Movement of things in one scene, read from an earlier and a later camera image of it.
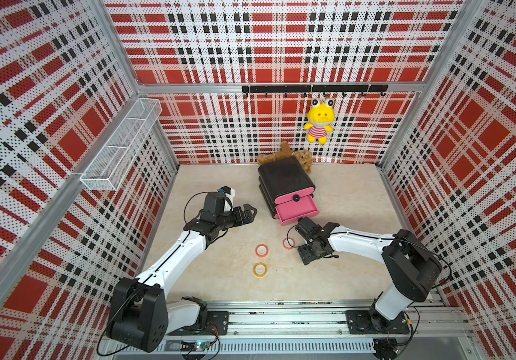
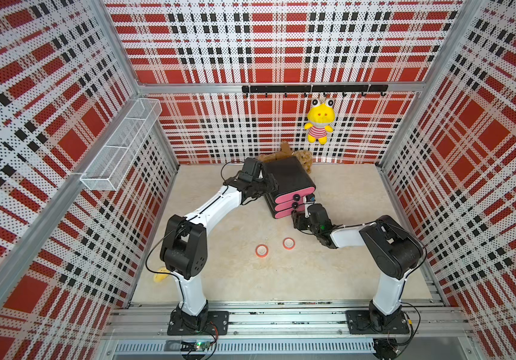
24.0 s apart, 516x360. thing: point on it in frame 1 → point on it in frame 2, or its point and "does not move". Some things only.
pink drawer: x=294 y=195 does not move
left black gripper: x=248 y=218 → x=271 y=184
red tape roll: x=262 y=250 does not move
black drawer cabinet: x=286 y=190 does not move
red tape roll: x=286 y=245 does not move
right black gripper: x=305 y=255 → x=298 y=220
